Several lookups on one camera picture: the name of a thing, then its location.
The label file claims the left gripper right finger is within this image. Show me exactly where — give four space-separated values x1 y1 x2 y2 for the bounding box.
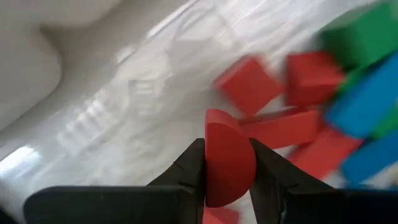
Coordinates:
248 138 398 224

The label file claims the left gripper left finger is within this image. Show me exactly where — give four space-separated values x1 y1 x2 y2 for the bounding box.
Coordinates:
23 138 206 224

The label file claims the long red wooden block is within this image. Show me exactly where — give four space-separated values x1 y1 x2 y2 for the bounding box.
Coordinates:
238 108 323 150

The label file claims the red wooden cube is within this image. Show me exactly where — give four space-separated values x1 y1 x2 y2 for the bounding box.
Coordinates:
213 55 284 118
201 206 241 224

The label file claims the red half-round block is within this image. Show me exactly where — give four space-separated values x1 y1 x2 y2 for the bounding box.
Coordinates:
204 108 257 208

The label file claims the long green wooden block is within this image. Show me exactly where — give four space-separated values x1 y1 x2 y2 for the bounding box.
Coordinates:
371 104 398 139

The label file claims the blue wooden block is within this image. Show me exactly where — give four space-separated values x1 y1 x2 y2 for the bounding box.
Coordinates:
323 51 398 140
340 130 398 188

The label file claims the green wooden cube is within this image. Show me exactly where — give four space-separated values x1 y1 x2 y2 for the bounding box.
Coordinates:
319 0 398 72

